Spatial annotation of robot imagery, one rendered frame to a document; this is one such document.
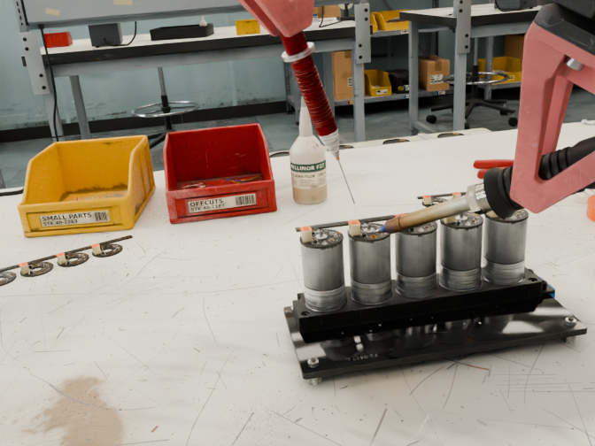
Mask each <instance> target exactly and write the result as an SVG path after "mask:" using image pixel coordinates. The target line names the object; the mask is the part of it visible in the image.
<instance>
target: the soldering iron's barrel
mask: <svg viewBox="0 0 595 446"><path fill-rule="evenodd" d="M466 211H471V212H473V213H475V214H478V215H483V214H485V213H488V212H489V211H492V208H491V207H490V205H489V203H488V201H487V198H486V195H485V192H484V187H483V182H482V183H479V184H474V185H471V186H468V187H467V193H466V194H465V195H464V196H460V197H457V198H454V199H452V200H449V201H446V202H443V203H440V204H435V205H432V206H430V207H427V208H424V209H421V210H418V211H414V212H411V213H407V214H405V215H400V216H397V217H396V218H394V219H389V220H387V221H386V222H385V224H384V227H385V230H386V232H387V233H389V234H391V235H392V234H395V233H398V232H403V231H406V230H407V229H410V228H413V227H418V226H421V225H424V224H428V223H430V222H433V221H437V220H440V219H444V218H448V217H451V216H453V215H457V214H460V213H462V212H466Z"/></svg>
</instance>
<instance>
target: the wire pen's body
mask: <svg viewBox="0 0 595 446"><path fill-rule="evenodd" d="M277 31H278V33H279V36H280V37H281V40H282V44H283V47H284V49H285V51H284V52H283V53H282V59H283V61H284V62H290V65H291V68H292V70H293V71H294V74H295V76H296V80H297V84H298V86H299V87H300V91H301V93H302V96H303V98H304V99H305V105H306V106H307V110H308V111H309V114H310V117H311V119H312V122H313V125H314V128H315V130H316V133H317V135H318V136H326V135H330V134H332V133H334V132H335V131H336V130H337V129H338V126H337V124H336V120H335V117H334V114H333V112H332V110H331V107H330V104H329V102H328V98H327V96H326V92H325V90H324V87H323V85H322V82H321V78H320V76H319V74H318V70H317V69H316V65H315V64H314V61H313V56H312V53H313V52H314V51H315V47H314V44H313V42H307V40H306V38H305V34H304V31H301V32H299V33H297V34H295V35H293V36H291V37H286V36H284V35H283V34H282V33H281V32H280V30H279V29H278V28H277Z"/></svg>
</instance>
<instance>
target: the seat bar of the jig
mask: <svg viewBox="0 0 595 446"><path fill-rule="evenodd" d="M482 270H483V268H482V267H481V286H480V287H479V288H477V289H474V290H470V291H453V290H449V289H447V288H443V287H442V286H441V285H440V284H439V273H437V292H436V293H435V294H434V295H432V296H428V297H423V298H410V297H405V296H401V295H400V294H398V293H397V292H396V289H395V280H391V299H390V300H389V301H388V302H386V303H383V304H376V305H365V304H358V303H356V302H354V301H353V300H352V299H351V286H345V294H346V305H345V306H344V307H342V308H341V309H338V310H336V311H327V312H320V311H312V310H310V309H308V308H307V307H306V306H305V292H304V293H298V294H297V300H292V303H293V314H294V317H295V320H296V323H297V328H298V331H299V333H306V332H312V331H318V330H323V329H330V328H335V327H347V326H352V325H358V324H364V323H370V322H376V321H382V320H387V319H398V318H404V317H411V316H416V315H422V314H428V313H434V312H440V311H450V310H457V309H462V308H468V307H475V306H480V305H486V304H497V303H503V302H509V301H514V300H521V299H527V298H532V297H539V296H542V287H543V282H542V281H541V280H540V279H539V278H538V277H537V276H536V275H535V274H534V273H532V272H531V271H530V270H529V269H528V268H526V267H525V266H524V276H523V281H522V282H519V283H517V284H512V285H500V284H495V283H492V282H489V281H487V280H485V279H484V278H483V277H482Z"/></svg>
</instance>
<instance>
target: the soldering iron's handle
mask: <svg viewBox="0 0 595 446"><path fill-rule="evenodd" d="M593 151H595V136H593V137H590V138H587V139H584V140H582V141H580V142H578V143H577V144H575V145H574V146H573V147H570V146H568V147H565V148H563V149H562V150H556V151H555V152H550V153H547V154H546V155H542V156H541V160H540V165H539V169H538V176H539V177H540V179H542V180H544V181H547V180H550V179H551V178H552V177H554V176H555V175H557V174H558V173H560V172H562V171H564V170H565V169H567V168H568V167H570V166H572V165H573V164H574V163H576V162H577V161H579V160H581V159H582V158H584V157H586V156H588V155H589V154H591V153H592V152H593ZM513 167H514V166H513V165H511V166H509V167H506V168H503V169H500V168H498V167H493V168H491V169H488V170H487V171H486V172H485V174H484V176H483V187H484V192H485V195H486V198H487V201H488V203H489V205H490V207H491V208H492V210H493V211H494V213H495V214H496V215H497V216H498V217H500V218H502V219H505V218H508V217H511V216H513V215H514V213H515V211H519V210H520V209H525V208H524V207H523V206H521V205H520V204H518V203H516V202H515V201H514V200H512V199H511V197H510V188H511V180H512V174H513ZM586 189H595V181H594V182H593V183H592V184H590V185H588V186H586V187H585V188H582V189H580V190H579V191H577V192H575V193H574V194H576V193H581V192H584V191H585V190H586ZM574 194H573V195H574Z"/></svg>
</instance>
